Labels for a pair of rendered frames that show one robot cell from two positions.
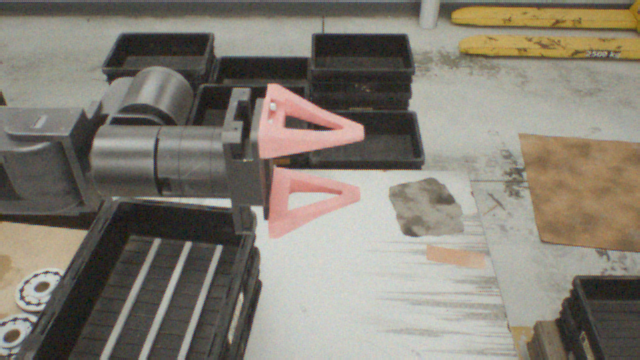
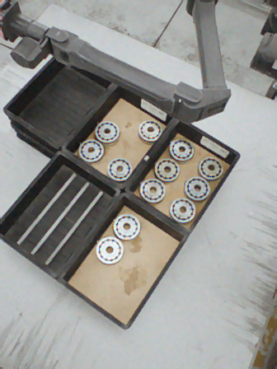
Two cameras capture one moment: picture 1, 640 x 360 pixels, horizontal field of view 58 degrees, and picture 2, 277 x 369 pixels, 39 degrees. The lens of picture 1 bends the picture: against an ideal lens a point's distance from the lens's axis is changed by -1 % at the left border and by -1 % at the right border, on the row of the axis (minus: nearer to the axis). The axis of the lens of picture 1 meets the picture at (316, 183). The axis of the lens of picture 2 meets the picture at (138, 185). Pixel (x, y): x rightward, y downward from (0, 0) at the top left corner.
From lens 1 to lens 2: 1.29 m
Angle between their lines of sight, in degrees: 68
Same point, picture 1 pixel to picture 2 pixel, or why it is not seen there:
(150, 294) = (63, 231)
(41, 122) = (58, 33)
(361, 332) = not seen: outside the picture
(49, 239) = (101, 295)
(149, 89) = (24, 42)
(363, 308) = not seen: outside the picture
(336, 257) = not seen: outside the picture
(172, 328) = (60, 207)
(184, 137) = (24, 19)
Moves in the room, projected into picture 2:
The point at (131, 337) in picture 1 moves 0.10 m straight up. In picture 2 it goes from (78, 211) to (76, 203)
